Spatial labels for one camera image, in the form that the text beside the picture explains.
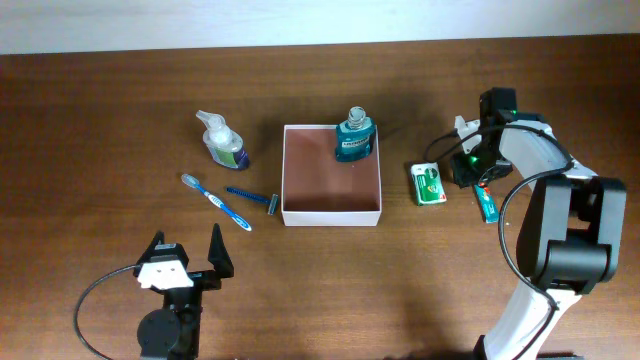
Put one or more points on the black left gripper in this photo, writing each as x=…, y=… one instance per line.
x=219, y=258

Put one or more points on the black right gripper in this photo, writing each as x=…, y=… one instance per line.
x=463, y=174

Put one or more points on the green white soap bar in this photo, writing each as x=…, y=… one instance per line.
x=427, y=183

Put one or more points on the toothpaste tube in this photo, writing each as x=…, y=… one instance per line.
x=487, y=204

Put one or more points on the teal mouthwash bottle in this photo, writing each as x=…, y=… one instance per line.
x=354, y=136

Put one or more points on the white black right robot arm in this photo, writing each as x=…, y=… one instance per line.
x=559, y=228

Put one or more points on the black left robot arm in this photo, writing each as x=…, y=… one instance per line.
x=173, y=331

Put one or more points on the blue white toothbrush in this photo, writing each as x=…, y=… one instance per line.
x=194, y=183

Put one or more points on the blue disposable razor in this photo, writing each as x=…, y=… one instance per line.
x=271, y=202

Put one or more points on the clear foam soap dispenser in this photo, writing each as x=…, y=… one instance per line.
x=225, y=145

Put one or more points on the white cardboard box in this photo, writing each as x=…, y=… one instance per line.
x=317, y=190

